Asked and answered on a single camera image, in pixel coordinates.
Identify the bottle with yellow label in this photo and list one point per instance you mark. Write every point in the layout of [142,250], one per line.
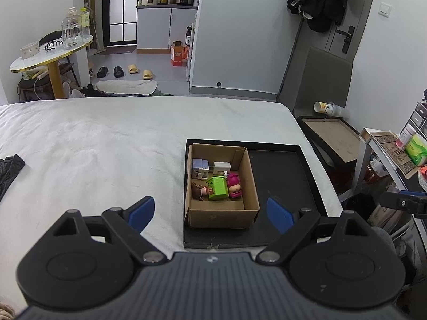
[85,16]

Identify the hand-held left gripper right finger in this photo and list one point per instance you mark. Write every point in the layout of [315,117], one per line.
[280,215]

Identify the blue and white toy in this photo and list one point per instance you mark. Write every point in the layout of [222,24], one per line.
[199,166]

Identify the round white table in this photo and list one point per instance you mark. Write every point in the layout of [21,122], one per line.
[43,56]

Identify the green tissue pack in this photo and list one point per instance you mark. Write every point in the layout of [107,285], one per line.
[417,148]

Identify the black framed glass door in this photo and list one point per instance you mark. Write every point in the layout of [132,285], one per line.
[106,6]

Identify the grey upholstered panel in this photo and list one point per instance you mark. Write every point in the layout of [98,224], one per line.
[317,80]

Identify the white floor mat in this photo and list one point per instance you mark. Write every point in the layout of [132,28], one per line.
[126,86]

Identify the black hair claw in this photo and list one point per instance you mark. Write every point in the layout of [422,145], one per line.
[50,45]

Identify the black cloth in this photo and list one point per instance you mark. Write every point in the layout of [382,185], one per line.
[10,176]

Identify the brown-haired doll figure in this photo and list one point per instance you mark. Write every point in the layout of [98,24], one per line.
[198,192]

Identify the green toy box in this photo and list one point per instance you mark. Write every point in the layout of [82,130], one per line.
[218,186]

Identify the orange cardboard box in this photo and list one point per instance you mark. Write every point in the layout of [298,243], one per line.
[177,55]

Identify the pink toy figure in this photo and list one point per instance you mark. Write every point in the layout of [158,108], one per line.
[234,185]

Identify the white side table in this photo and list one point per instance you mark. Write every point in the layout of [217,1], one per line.
[363,160]

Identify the black rectangular tray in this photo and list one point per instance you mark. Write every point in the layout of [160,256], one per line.
[283,173]

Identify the black slipper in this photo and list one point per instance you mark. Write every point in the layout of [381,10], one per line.
[102,72]
[118,71]

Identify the grey drawer organizer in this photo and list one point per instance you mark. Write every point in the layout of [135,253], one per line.
[418,116]

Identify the yellow slipper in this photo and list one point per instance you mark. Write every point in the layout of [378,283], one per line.
[133,69]
[147,74]

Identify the grey door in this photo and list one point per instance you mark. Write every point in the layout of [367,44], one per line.
[360,6]

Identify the white light switch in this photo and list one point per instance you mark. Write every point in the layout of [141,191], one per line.
[385,9]

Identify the brown patterned board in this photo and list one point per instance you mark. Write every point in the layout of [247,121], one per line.
[390,150]

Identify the white spray bottle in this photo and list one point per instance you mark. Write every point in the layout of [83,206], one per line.
[188,36]

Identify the white rice cooker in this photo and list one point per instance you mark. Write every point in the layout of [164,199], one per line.
[148,0]

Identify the clear water bottle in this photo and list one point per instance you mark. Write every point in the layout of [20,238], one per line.
[71,30]

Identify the paper cup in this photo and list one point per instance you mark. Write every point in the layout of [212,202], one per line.
[323,107]

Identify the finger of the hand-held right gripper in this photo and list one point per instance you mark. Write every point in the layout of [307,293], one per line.
[400,201]

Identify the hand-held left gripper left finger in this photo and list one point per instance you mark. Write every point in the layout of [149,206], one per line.
[141,213]

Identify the white kitchen cabinet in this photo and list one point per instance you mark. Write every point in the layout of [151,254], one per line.
[153,28]

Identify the pink-lidded white bottle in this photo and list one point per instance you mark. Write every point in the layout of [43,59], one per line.
[403,136]

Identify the white plastic bag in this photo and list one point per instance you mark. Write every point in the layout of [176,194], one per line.
[75,92]

